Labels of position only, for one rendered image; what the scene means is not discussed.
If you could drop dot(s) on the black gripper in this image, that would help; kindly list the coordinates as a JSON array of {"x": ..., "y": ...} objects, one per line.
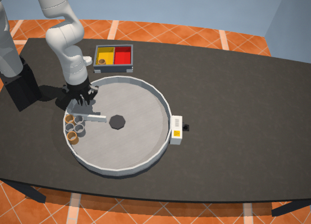
[{"x": 81, "y": 89}]

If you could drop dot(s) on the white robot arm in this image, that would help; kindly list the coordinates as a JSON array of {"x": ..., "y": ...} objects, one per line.
[{"x": 61, "y": 38}]

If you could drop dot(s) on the bronze bushing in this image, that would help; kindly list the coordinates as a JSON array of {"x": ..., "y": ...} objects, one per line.
[
  {"x": 103, "y": 61},
  {"x": 69, "y": 118},
  {"x": 72, "y": 134}
]

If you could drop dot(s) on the white round turntable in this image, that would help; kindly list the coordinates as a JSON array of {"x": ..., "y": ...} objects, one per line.
[{"x": 127, "y": 126}]

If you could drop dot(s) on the grey metal sleeve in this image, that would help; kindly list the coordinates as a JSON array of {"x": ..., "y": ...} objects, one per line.
[
  {"x": 79, "y": 118},
  {"x": 79, "y": 127},
  {"x": 69, "y": 126}
]

